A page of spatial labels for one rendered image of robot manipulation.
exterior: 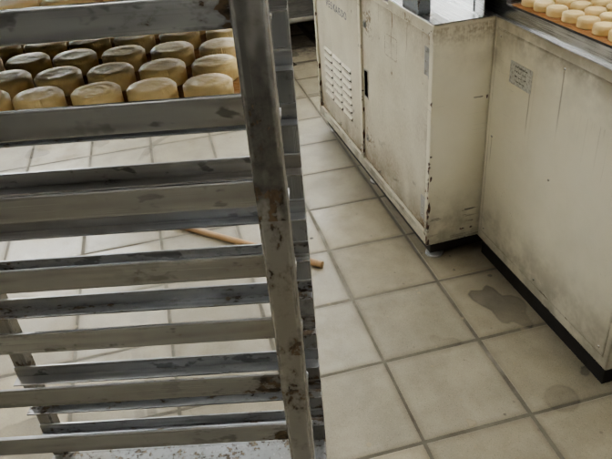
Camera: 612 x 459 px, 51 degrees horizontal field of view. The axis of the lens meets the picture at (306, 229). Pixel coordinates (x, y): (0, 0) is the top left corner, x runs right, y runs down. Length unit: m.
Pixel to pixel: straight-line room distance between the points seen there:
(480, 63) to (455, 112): 0.16
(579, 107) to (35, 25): 1.35
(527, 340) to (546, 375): 0.14
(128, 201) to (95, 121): 0.09
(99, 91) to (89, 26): 0.09
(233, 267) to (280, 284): 0.06
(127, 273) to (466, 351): 1.40
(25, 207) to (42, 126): 0.10
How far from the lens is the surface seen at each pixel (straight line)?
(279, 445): 1.57
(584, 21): 1.66
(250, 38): 0.56
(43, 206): 0.70
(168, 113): 0.62
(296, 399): 0.79
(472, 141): 2.12
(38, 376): 1.51
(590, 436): 1.84
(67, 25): 0.61
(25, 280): 0.77
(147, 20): 0.60
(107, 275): 0.73
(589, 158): 1.71
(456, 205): 2.21
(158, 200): 0.67
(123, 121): 0.63
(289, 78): 1.04
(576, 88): 1.72
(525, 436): 1.80
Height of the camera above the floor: 1.37
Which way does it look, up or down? 33 degrees down
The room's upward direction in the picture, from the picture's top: 5 degrees counter-clockwise
